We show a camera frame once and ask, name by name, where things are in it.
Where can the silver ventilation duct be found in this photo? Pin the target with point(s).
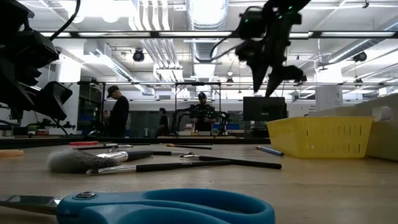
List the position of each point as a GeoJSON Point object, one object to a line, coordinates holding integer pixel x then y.
{"type": "Point", "coordinates": [206, 18]}

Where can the red flat object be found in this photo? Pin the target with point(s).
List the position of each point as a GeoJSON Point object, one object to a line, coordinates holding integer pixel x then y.
{"type": "Point", "coordinates": [84, 143]}

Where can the blue scissors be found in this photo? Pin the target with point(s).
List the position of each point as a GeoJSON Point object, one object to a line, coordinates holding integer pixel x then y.
{"type": "Point", "coordinates": [102, 205]}

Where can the thin black orange-tipped paintbrush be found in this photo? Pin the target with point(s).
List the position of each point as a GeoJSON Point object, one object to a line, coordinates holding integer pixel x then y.
{"type": "Point", "coordinates": [192, 147]}

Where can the person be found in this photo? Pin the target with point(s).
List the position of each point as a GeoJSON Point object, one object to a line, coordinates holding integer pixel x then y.
{"type": "Point", "coordinates": [202, 98]}
{"type": "Point", "coordinates": [119, 115]}
{"type": "Point", "coordinates": [163, 121]}

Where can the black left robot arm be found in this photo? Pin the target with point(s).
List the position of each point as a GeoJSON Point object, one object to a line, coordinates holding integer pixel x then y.
{"type": "Point", "coordinates": [12, 15]}

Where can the small black monitor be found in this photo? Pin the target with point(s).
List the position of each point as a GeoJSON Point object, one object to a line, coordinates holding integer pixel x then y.
{"type": "Point", "coordinates": [18, 109]}

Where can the yellow slotted plastic basket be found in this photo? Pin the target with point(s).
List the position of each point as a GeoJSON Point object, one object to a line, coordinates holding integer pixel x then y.
{"type": "Point", "coordinates": [286, 140]}

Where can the orange scissors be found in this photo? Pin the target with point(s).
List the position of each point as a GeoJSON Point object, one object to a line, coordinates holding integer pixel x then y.
{"type": "Point", "coordinates": [11, 153]}

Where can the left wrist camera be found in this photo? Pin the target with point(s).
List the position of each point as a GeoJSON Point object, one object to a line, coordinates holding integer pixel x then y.
{"type": "Point", "coordinates": [38, 49]}

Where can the fan makeup brush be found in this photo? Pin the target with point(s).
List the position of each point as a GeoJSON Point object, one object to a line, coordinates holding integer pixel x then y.
{"type": "Point", "coordinates": [77, 161]}

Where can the thin black pointed brush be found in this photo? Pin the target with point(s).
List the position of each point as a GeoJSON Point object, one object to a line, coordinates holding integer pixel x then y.
{"type": "Point", "coordinates": [121, 146]}

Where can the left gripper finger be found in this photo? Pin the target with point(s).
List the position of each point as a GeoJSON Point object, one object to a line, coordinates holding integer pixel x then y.
{"type": "Point", "coordinates": [53, 99]}

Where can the black background robot arm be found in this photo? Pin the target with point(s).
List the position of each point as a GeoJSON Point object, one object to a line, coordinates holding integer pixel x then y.
{"type": "Point", "coordinates": [46, 124]}

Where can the white plastic bin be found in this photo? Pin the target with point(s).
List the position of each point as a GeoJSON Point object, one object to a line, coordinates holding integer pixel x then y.
{"type": "Point", "coordinates": [335, 112]}

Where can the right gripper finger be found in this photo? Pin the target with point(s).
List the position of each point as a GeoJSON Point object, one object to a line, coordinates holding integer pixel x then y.
{"type": "Point", "coordinates": [258, 76]}
{"type": "Point", "coordinates": [275, 85]}

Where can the blue pen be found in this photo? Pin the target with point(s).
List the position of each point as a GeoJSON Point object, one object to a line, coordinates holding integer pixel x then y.
{"type": "Point", "coordinates": [270, 151]}

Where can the black aluminium table frame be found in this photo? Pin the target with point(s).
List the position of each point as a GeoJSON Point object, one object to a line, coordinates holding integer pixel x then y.
{"type": "Point", "coordinates": [46, 140]}

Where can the small black brush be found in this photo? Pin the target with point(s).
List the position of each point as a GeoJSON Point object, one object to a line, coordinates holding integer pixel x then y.
{"type": "Point", "coordinates": [161, 152]}

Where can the black hanging spotlight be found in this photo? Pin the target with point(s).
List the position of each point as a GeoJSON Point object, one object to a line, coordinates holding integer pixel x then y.
{"type": "Point", "coordinates": [138, 56]}
{"type": "Point", "coordinates": [360, 56]}

